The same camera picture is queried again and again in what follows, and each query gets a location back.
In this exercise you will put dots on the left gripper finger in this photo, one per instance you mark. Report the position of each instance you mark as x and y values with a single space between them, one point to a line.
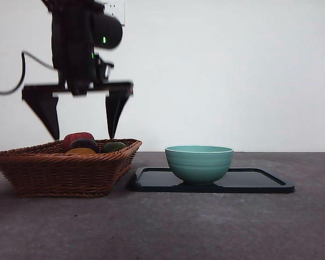
44 111
115 108

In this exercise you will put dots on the orange-brown kiwi fruit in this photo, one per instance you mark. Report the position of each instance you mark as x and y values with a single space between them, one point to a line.
81 151

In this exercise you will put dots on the teal ribbed bowl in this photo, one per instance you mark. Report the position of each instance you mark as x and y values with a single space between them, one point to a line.
200 168

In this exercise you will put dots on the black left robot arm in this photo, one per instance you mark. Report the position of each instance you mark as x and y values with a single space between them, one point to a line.
70 40

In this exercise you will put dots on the green avocado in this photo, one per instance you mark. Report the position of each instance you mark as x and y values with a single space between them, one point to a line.
112 147

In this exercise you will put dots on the red apple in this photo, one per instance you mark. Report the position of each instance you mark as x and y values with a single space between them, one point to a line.
78 136

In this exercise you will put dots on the dark purple plum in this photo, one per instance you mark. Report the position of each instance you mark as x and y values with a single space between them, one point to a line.
84 143

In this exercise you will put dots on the brown wicker basket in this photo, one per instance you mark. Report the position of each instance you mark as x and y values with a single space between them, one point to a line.
57 176

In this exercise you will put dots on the dark rectangular tray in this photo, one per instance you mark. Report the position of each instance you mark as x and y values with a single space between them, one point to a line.
246 180

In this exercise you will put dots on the white wall socket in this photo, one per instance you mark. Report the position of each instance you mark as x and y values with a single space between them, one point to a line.
116 6

